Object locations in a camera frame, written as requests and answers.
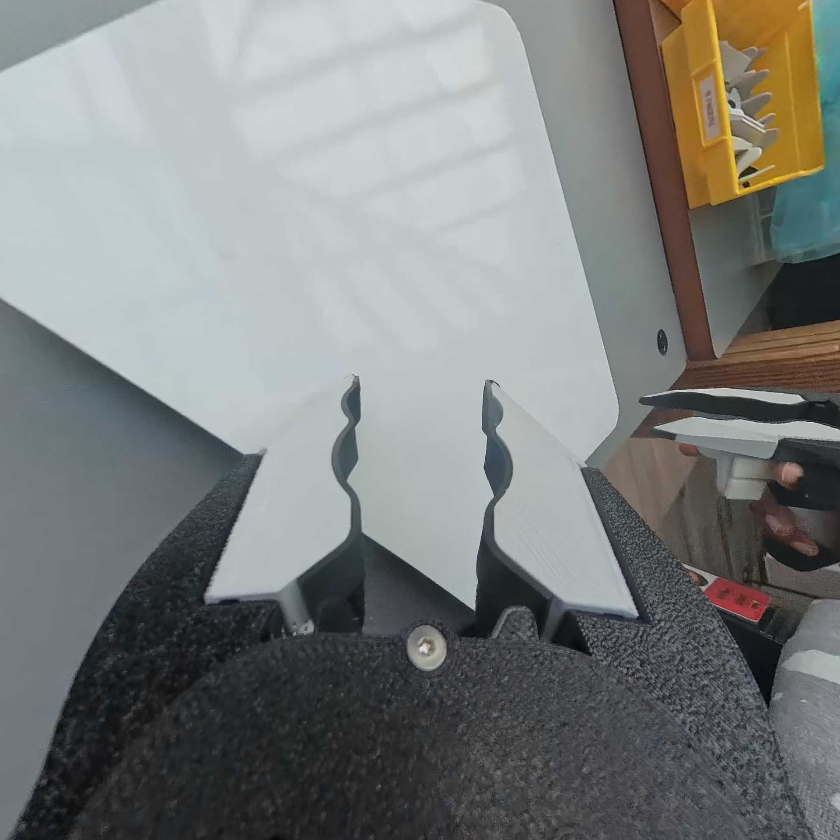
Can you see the yellow parts bins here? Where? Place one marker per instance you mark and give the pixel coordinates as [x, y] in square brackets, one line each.
[656, 131]

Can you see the red badge card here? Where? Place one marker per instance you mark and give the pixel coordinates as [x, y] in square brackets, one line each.
[735, 597]

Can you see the pile of grey plastic parts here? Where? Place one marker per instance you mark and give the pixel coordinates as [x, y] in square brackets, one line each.
[748, 118]

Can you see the white rounded board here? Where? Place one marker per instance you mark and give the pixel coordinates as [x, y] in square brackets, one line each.
[295, 197]

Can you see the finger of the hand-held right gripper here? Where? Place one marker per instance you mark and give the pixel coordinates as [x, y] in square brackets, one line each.
[722, 401]
[741, 439]

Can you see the grey patterned garment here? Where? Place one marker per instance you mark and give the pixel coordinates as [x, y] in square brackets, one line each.
[807, 722]

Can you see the teal plastic bag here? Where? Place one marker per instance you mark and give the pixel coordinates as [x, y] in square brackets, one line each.
[807, 210]

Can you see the person's right hand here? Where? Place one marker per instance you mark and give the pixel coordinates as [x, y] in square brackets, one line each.
[781, 518]

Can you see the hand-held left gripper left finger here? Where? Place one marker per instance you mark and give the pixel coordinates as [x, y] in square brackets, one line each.
[282, 525]

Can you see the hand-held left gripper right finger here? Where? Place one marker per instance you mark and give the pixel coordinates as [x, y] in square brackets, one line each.
[558, 531]

